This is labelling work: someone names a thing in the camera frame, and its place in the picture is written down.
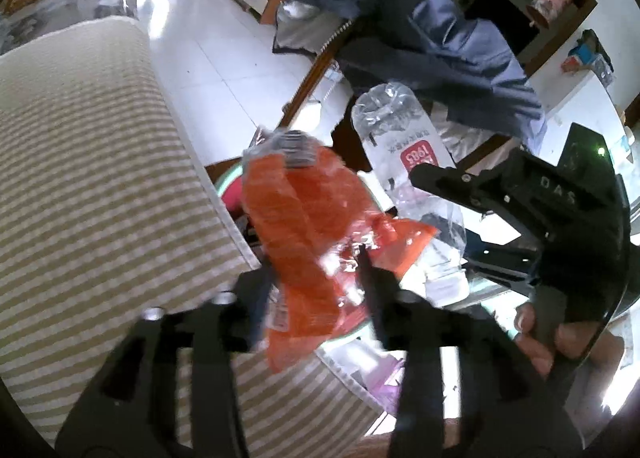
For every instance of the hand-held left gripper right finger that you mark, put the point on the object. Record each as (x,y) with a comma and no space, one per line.
(382,308)

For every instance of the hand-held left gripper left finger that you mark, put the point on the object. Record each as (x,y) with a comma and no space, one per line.
(255,310)

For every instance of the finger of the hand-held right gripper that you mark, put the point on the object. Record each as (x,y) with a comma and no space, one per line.
(505,265)
(460,188)

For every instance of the clear plastic bottle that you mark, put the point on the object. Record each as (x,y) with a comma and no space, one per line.
(400,137)

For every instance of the orange snack wrapper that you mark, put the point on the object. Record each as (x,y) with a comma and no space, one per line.
(300,218)

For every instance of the person's right hand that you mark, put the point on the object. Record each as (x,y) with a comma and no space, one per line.
(527,333)

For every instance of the blue jacket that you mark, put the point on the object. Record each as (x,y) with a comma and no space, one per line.
(440,47)

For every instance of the carved wooden chair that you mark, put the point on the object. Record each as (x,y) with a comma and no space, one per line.
(320,72)

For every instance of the beige striped table cloth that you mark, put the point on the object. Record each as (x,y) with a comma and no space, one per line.
(100,188)

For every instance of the red patterned jar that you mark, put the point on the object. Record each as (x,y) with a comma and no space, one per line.
(550,2)

